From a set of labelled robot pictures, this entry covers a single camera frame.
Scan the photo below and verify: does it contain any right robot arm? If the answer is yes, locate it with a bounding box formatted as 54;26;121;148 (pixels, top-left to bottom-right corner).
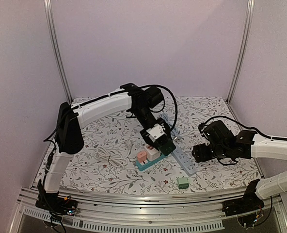
191;120;287;212

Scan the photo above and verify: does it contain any white coiled power cable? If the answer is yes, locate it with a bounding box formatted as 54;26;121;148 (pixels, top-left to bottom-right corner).
94;140;134;169

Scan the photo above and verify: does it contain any teal power strip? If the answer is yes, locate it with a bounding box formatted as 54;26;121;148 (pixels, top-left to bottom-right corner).
135;154;166;171

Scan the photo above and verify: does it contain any light blue power strip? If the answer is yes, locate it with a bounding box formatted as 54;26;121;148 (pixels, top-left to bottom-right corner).
172;146;197;177

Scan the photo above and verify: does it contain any aluminium front rail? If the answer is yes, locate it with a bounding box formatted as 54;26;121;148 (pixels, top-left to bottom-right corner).
9;186;287;233

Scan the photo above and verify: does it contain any floral patterned table mat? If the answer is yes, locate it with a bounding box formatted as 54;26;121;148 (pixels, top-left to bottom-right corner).
60;97;260;195

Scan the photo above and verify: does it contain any pink plug adapter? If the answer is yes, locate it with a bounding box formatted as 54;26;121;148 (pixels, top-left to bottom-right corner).
137;151;148;166

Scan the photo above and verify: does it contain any aluminium frame post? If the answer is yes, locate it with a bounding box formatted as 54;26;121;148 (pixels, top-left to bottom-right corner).
43;0;73;103
226;0;255;105

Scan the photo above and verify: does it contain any white cube socket adapter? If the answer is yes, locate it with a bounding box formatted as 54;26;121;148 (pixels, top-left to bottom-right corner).
144;144;160;162

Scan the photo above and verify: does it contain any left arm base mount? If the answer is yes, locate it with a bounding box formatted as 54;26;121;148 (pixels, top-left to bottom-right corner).
35;196;78;216

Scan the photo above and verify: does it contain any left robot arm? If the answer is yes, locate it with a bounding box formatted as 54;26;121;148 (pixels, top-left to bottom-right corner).
41;83;176;211

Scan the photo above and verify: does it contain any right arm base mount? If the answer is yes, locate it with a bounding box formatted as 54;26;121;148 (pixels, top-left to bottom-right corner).
222;194;265;228

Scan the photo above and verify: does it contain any right aluminium frame post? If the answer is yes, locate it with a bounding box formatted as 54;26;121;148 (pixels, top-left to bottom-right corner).
226;0;255;105

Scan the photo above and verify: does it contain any dark green cube adapter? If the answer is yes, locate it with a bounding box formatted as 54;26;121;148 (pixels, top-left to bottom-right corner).
156;139;176;156

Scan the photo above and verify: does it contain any light green plug adapter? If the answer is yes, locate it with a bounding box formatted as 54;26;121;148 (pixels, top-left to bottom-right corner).
177;177;190;191

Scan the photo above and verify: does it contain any left aluminium frame post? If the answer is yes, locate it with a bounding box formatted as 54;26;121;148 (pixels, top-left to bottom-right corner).
43;0;73;103

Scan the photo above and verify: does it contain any light blue coiled cable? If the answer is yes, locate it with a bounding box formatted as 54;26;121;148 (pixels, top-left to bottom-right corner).
159;113;183;142

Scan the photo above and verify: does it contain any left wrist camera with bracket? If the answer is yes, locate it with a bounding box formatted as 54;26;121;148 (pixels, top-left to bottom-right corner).
146;124;165;141

